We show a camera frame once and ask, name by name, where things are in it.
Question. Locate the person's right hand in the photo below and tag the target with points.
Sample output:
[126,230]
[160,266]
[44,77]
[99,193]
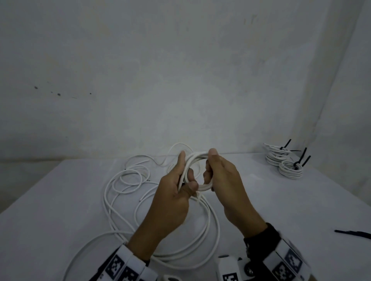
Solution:
[232,188]

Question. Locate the person's left thumb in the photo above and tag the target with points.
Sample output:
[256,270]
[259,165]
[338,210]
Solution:
[190,188]

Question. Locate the white marker wristband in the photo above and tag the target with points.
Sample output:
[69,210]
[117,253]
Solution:
[289,260]
[124,265]

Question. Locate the person's left forearm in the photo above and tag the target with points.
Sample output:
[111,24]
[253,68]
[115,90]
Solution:
[145,246]

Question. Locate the person's right thumb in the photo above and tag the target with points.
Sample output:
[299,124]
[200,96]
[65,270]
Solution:
[215,156]

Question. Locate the person's left hand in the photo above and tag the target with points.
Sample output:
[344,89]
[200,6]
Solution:
[168,202]

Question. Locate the white wrist camera unit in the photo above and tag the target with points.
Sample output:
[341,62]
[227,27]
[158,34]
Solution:
[232,269]

